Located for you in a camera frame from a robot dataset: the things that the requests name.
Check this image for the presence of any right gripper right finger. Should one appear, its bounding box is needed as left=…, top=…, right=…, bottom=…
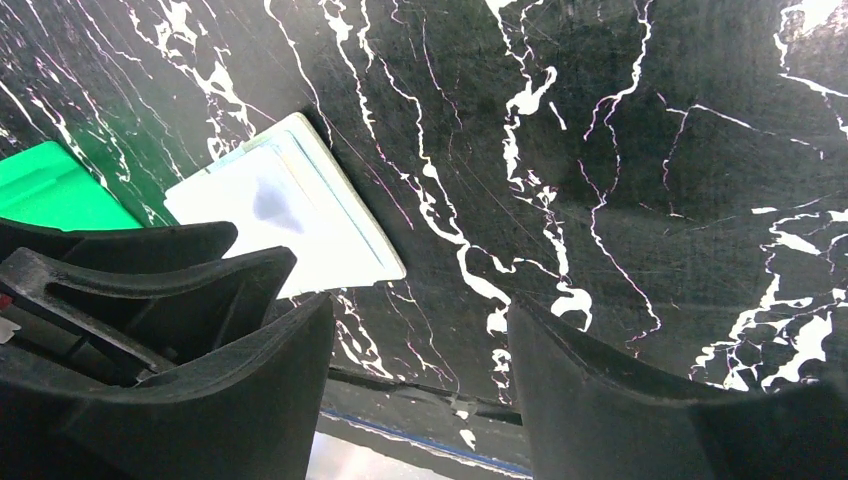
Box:
left=506, top=302, right=847, bottom=479

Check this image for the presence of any green plastic bin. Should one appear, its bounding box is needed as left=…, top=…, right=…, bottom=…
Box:
left=1, top=141, right=142, bottom=231

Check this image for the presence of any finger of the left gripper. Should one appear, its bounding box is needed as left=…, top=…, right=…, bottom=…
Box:
left=1, top=218, right=238, bottom=273
left=1, top=247, right=297, bottom=386

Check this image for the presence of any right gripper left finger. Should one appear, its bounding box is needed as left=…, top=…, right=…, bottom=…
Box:
left=1, top=294, right=335, bottom=479

